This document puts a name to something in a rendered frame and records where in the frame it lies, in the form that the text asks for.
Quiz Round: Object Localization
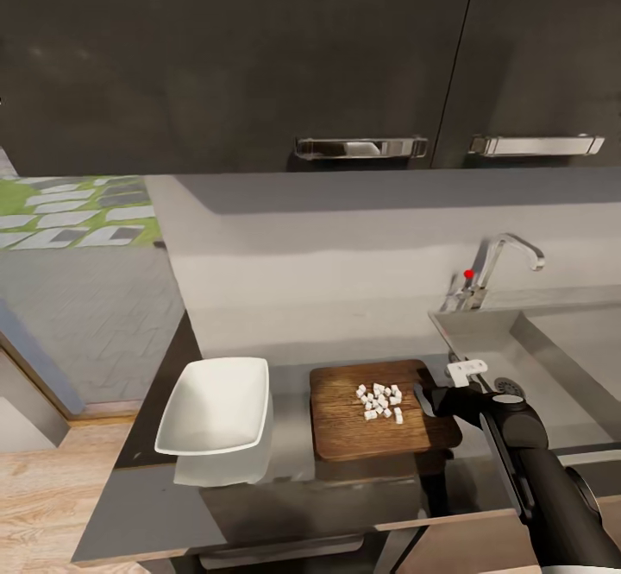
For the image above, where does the parer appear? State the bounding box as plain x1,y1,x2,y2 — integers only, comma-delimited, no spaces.
476,374,493,393

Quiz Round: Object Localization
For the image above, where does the bowl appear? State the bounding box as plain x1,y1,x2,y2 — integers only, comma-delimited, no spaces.
155,356,269,456

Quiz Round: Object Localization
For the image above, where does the cutting board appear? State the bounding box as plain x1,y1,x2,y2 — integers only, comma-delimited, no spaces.
309,359,462,462

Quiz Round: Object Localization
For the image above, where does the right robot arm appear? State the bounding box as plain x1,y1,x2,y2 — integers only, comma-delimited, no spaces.
423,359,621,574

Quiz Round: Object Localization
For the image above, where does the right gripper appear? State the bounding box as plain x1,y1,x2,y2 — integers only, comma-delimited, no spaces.
423,381,484,421

